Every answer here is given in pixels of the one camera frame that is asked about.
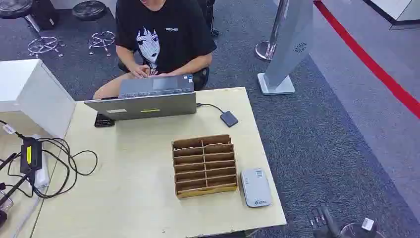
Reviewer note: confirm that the person's right hand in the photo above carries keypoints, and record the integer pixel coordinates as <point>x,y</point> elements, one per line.
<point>141,71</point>

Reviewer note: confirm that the person's left hand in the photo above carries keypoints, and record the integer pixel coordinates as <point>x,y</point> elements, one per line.
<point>163,75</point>

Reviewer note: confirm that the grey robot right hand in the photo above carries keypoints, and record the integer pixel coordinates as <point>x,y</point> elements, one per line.
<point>325,223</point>

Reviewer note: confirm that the grey laptop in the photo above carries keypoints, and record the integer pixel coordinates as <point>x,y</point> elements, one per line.
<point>147,101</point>

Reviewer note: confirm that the person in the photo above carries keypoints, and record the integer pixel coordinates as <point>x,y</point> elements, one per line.
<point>170,39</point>

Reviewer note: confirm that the black keypad device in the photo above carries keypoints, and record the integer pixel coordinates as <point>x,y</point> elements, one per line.
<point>104,121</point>

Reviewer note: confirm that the grey card reader device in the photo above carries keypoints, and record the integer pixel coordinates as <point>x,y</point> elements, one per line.
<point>256,187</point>

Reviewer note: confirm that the dark external drive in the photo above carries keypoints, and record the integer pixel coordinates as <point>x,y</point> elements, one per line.
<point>229,118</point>

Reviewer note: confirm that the black round stool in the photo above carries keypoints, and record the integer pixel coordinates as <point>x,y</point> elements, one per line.
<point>16,7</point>
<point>89,10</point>

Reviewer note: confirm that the wooden card box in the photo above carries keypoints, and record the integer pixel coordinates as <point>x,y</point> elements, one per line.
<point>205,166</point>

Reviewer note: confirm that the white cabinet box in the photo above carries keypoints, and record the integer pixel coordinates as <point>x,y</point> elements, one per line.
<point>36,95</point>

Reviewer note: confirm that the grey kiosk stand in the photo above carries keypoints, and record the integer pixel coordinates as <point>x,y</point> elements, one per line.
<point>288,46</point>

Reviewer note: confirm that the black power adapter yellow label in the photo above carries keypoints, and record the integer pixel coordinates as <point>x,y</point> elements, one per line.
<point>31,156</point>

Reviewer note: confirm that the white power strip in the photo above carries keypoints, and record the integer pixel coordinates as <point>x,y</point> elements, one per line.
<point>42,175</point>

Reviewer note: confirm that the red floor tape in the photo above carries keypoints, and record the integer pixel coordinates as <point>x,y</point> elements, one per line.
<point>370,62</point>

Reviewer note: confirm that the white counter platform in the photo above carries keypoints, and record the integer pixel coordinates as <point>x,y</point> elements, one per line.
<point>397,11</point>

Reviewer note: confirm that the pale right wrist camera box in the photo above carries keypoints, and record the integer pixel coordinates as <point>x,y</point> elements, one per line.
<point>367,224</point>

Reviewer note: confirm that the chrome stanchion post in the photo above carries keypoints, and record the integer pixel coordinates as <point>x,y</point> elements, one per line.
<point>270,39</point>

